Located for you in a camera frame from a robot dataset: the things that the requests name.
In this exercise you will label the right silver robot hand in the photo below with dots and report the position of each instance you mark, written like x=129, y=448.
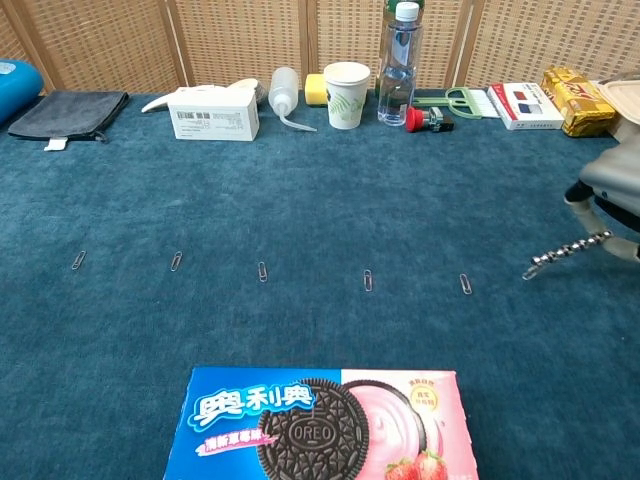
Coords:
x=612, y=170

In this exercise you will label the silver magnetic bead bar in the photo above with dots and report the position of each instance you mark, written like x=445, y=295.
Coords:
x=565, y=250

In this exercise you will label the silver paper clip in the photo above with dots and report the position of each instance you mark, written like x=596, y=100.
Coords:
x=176, y=261
x=262, y=271
x=530, y=274
x=465, y=283
x=78, y=260
x=368, y=280

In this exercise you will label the beige lidded food container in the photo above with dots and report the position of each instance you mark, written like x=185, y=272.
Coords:
x=625, y=100

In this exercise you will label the yellow snack package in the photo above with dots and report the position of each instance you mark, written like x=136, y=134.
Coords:
x=580, y=100

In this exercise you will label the red and white flat box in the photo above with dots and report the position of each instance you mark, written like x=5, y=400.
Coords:
x=525, y=107

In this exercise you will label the green hand brush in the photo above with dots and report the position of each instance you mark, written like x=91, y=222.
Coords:
x=462, y=102

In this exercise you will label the red emergency stop button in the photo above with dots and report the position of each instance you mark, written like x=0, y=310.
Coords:
x=415, y=120

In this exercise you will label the clear water bottle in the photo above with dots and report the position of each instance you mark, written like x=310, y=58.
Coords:
x=399, y=75

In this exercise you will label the white paper cup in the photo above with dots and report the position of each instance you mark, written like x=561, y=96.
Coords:
x=346, y=100

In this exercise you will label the yellow sponge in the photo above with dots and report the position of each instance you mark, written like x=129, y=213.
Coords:
x=315, y=90

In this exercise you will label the blue carpet table cover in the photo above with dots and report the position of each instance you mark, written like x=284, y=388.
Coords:
x=300, y=210

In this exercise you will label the translucent squeeze wash bottle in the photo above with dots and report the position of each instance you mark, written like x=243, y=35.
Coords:
x=282, y=90

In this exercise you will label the Oreo cookie box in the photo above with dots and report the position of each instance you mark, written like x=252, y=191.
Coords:
x=320, y=425

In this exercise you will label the wicker folding screen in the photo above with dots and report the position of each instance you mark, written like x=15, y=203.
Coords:
x=240, y=40

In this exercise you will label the white cardboard box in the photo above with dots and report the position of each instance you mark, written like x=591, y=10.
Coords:
x=215, y=117

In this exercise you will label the white plastic scoop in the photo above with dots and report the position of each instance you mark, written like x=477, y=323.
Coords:
x=160, y=102

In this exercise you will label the grey zipper pouch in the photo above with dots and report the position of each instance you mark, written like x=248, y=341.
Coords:
x=70, y=115

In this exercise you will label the blue cartoon detergent bottle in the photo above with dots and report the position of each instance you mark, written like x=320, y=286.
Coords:
x=15, y=87

